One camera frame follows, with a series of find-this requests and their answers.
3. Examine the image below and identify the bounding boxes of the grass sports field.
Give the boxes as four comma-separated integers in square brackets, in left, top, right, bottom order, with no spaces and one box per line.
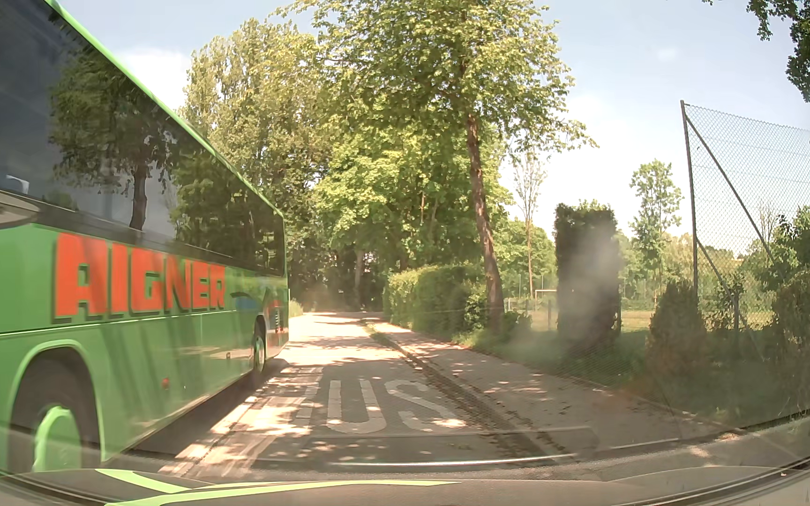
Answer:
[528,308,775,333]

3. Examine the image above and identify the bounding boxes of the tall tree with slim trunk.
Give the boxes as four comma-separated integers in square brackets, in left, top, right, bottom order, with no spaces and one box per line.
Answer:
[292,0,596,335]

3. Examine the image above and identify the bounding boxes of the slim young tree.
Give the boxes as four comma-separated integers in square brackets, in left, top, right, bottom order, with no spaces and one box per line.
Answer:
[629,159,683,285]

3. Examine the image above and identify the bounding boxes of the car's own bonnet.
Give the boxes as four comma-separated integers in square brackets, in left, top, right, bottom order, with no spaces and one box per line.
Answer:
[0,399,810,506]

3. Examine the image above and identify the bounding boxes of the grey asphalt road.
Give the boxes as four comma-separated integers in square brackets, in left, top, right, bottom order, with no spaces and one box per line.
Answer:
[124,311,554,482]

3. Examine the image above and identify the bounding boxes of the green coach bus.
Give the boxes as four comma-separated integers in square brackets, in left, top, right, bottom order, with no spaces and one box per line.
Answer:
[0,0,291,476]

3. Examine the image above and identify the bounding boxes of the road markings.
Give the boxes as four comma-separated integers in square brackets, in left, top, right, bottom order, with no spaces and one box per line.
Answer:
[159,365,469,479]

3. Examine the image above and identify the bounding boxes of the trimmed green hedge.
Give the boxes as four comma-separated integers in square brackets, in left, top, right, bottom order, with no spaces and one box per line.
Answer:
[383,263,488,337]

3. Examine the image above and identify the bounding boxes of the round leafy bush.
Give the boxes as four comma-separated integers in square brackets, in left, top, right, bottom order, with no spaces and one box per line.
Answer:
[764,205,810,394]

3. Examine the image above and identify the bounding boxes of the grey paved pavement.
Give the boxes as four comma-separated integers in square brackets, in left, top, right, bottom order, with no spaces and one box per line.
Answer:
[366,318,729,458]

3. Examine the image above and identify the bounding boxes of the tall dark clipped bush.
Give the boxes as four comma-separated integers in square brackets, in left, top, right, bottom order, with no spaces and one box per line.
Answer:
[553,201,624,352]

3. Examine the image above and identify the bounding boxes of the grass verge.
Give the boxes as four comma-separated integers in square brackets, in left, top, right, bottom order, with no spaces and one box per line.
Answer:
[457,327,810,428]

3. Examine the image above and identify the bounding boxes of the tall wire mesh fence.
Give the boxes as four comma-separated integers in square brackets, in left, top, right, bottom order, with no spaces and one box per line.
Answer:
[679,100,810,423]

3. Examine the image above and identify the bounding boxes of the small conical bush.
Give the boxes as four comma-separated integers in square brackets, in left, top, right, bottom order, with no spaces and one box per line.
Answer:
[645,280,708,377]

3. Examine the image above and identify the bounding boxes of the row of tall trees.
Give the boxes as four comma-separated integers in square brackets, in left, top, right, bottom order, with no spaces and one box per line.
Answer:
[179,17,406,310]

